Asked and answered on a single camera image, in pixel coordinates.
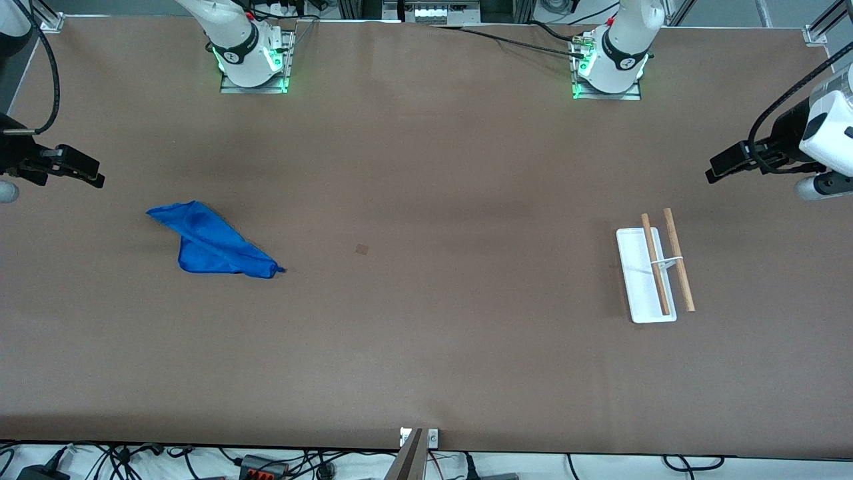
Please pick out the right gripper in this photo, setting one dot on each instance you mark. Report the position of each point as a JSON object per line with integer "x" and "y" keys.
{"x": 14, "y": 157}

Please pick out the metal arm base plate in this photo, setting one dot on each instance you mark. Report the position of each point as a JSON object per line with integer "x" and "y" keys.
{"x": 610, "y": 96}
{"x": 256, "y": 88}

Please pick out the black orange power strip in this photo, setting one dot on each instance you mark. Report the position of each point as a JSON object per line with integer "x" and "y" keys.
{"x": 263, "y": 466}

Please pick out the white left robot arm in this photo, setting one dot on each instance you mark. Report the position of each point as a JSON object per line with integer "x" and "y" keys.
{"x": 626, "y": 40}

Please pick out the white rack with wooden bars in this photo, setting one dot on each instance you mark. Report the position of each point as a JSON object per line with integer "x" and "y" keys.
{"x": 643, "y": 293}

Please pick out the brown camera post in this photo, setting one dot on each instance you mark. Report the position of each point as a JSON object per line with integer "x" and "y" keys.
{"x": 408, "y": 463}

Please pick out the small metal bracket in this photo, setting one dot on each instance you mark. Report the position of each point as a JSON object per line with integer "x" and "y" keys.
{"x": 433, "y": 438}

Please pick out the black power adapter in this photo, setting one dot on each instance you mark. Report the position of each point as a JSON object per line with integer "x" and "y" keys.
{"x": 40, "y": 474}

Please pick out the metal corner bracket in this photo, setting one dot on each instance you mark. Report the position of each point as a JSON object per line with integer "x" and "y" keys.
{"x": 52, "y": 23}
{"x": 814, "y": 34}

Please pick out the blue microfibre towel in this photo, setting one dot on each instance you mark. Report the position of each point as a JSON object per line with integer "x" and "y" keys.
{"x": 206, "y": 243}

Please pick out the white connector box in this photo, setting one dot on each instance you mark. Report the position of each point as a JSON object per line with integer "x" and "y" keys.
{"x": 433, "y": 12}

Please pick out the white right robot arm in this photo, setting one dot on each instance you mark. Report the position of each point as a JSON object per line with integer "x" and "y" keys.
{"x": 233, "y": 33}

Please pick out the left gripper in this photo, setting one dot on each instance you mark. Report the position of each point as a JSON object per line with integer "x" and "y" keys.
{"x": 788, "y": 135}

